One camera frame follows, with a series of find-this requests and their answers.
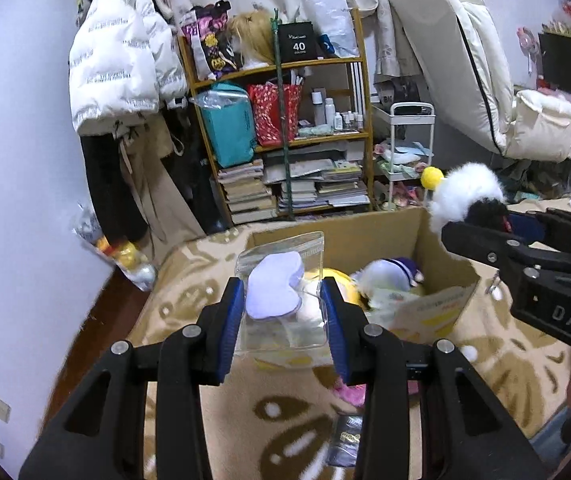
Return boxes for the group of small bottles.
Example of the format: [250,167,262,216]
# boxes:
[311,90,365,131]

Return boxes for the black box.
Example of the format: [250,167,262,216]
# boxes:
[276,21,316,62]

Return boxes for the pink plush toy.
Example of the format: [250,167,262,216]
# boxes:
[333,377,421,407]

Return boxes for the yellow plush toy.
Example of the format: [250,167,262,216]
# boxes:
[298,267,366,321]

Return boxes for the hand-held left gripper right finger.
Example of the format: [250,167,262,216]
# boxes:
[321,276,549,480]

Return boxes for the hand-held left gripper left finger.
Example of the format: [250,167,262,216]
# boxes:
[18,276,246,480]

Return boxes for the clear zip bag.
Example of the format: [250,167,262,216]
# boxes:
[235,231,333,361]

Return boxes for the plastic bag of toys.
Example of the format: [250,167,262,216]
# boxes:
[72,202,158,292]

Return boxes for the red gift bag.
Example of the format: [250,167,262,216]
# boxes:
[246,82,303,147]

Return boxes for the teal bag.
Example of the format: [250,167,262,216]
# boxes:
[198,81,257,168]

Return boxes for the purple-haired plush doll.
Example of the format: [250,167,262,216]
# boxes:
[353,257,426,306]

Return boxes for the beige trousers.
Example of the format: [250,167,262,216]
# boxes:
[118,120,206,261]

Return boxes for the lavender soft pad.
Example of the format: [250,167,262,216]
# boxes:
[245,253,305,321]

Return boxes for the stack of books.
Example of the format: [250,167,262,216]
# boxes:
[216,159,278,225]

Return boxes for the wooden shelf rack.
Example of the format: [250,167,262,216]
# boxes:
[178,7,373,231]

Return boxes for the black packet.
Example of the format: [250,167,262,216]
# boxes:
[326,412,366,467]

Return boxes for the person's right leg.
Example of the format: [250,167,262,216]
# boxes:
[530,405,571,476]

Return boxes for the blonde wig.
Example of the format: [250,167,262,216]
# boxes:
[228,10,276,68]

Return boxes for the white folded mattress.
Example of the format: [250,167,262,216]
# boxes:
[389,0,571,163]

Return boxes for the green pole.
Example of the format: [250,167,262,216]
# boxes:
[270,7,296,221]

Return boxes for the white plastic bag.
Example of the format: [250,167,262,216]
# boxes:
[310,0,361,58]

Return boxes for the patterned tote bag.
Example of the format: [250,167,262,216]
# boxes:
[181,2,238,81]

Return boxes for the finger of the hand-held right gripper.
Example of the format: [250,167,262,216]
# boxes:
[508,208,571,261]
[440,221,536,286]

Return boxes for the beige printed blanket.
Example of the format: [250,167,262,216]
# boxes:
[128,200,571,480]

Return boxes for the white trolley cart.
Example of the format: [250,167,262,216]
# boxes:
[371,101,436,211]

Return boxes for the printed cardboard box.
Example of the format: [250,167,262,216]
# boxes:
[238,207,482,371]

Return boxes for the white black fluffy plush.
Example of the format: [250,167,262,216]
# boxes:
[420,161,511,233]

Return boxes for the white puffer jacket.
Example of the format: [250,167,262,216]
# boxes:
[68,0,188,136]

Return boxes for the pile of books and papers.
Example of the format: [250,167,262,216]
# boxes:
[262,147,371,216]

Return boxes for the pink desk fan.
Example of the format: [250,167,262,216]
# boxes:
[517,26,541,76]

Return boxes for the black garment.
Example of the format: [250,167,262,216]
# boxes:
[80,135,148,243]

